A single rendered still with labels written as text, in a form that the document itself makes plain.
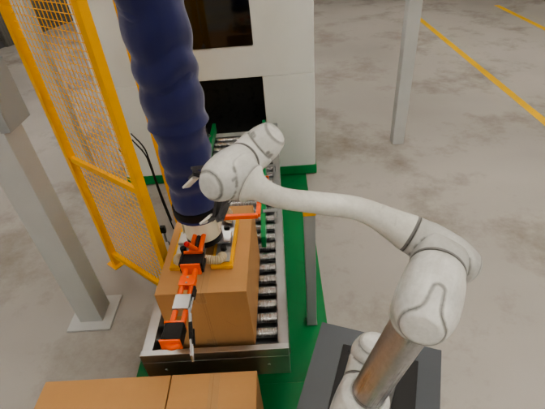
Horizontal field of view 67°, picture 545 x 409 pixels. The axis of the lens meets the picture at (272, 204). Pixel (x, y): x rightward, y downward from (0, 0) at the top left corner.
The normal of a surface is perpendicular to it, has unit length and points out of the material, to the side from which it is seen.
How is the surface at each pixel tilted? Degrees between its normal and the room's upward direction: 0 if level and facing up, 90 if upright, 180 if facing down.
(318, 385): 0
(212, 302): 90
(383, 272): 0
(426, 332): 81
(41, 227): 90
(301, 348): 0
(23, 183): 90
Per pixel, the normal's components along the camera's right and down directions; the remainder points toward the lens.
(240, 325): -0.01, 0.61
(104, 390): -0.07, -0.79
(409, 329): -0.37, 0.45
